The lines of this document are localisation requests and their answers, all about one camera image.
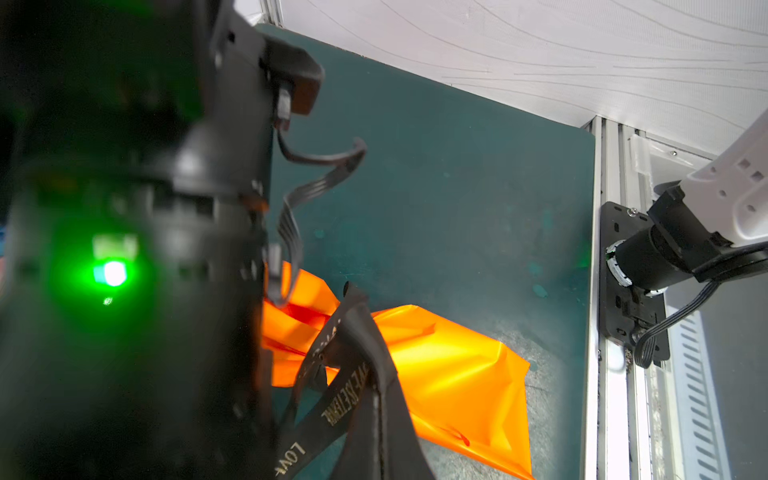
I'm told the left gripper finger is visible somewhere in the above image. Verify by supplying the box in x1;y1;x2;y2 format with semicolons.
344;301;434;479

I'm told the black strap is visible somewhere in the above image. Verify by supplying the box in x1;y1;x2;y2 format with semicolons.
272;281;400;480

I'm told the orange wrapping paper sheet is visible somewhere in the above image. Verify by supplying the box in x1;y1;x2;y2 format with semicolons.
262;271;533;479

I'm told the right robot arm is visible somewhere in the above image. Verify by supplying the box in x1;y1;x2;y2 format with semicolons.
1;1;325;479

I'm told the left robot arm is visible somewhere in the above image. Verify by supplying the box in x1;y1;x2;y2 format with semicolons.
307;98;767;479

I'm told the white vent grille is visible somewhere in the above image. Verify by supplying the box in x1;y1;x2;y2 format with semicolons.
669;312;732;479

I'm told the aluminium front rail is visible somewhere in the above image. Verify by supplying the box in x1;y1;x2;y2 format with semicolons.
581;116;730;479

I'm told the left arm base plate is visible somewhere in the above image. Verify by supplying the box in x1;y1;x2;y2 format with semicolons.
598;202;667;355

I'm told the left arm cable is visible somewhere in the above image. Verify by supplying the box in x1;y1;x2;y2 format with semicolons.
632;278;721;370

